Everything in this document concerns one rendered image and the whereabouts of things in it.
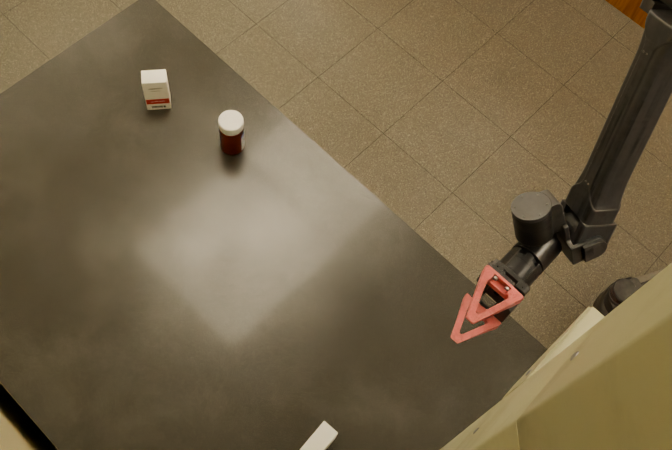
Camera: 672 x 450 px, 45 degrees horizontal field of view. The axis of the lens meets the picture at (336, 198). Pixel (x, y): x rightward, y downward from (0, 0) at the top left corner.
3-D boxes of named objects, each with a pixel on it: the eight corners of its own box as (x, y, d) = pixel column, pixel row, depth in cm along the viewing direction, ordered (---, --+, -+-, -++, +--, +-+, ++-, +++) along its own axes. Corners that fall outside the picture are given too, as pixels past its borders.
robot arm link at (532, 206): (608, 252, 121) (578, 216, 127) (606, 200, 113) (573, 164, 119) (536, 285, 120) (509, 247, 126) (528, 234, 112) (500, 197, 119)
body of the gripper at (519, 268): (488, 265, 115) (519, 232, 118) (471, 289, 124) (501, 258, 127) (523, 297, 114) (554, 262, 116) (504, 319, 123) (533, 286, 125)
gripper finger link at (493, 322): (443, 314, 117) (484, 271, 120) (433, 329, 123) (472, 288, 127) (479, 347, 115) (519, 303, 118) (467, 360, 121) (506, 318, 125)
